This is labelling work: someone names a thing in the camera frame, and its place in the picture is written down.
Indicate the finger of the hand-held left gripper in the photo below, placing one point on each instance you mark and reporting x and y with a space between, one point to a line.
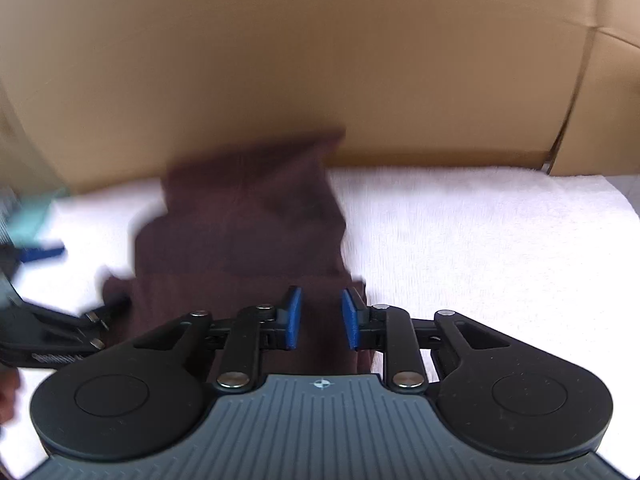
107 312
42 254

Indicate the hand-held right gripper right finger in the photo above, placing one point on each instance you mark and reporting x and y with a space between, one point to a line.
351 320

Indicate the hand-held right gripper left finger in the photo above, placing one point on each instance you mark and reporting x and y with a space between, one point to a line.
295 317

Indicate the dark brown hoodie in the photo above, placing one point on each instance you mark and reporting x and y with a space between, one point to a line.
250 240

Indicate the person's left hand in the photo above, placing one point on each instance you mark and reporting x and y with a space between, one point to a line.
9 395

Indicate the teal sheet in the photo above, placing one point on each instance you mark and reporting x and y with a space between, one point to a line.
32 215

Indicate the pale fleece blanket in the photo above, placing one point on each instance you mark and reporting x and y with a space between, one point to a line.
475 260

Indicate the large cardboard box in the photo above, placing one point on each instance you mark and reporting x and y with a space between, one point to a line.
300 60

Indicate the taped cardboard box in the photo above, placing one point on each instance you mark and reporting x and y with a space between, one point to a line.
600 105

